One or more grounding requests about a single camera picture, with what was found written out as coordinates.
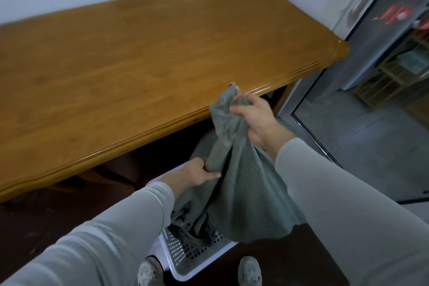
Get person's left hand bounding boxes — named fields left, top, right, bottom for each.
left=162, top=157, right=222, bottom=196

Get person's right hand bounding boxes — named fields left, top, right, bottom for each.
left=229, top=84, right=289, bottom=159

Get grey-green cloth garment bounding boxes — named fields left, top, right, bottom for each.
left=169, top=88, right=307, bottom=253

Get person's left forearm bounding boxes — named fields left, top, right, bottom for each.
left=0, top=181, right=176, bottom=286

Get person's right forearm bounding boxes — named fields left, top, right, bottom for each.
left=272, top=138, right=429, bottom=286

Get white perforated laundry basket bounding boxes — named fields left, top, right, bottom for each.
left=146, top=162, right=239, bottom=286

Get wooden table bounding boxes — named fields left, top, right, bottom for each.
left=0, top=0, right=350, bottom=203

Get person's right grey shoe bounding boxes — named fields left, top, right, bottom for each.
left=237, top=256, right=263, bottom=286

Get person's grey shoe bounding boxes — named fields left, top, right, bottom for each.
left=138, top=256, right=165, bottom=286
left=237, top=256, right=263, bottom=286

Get person's left grey shoe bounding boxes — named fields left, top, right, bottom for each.
left=138, top=256, right=165, bottom=286

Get glass sliding door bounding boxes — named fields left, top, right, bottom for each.
left=277, top=0, right=429, bottom=204

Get wooden rack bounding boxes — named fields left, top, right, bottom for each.
left=352, top=33, right=429, bottom=110

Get red hanging item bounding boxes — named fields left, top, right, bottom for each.
left=371, top=4, right=414, bottom=25

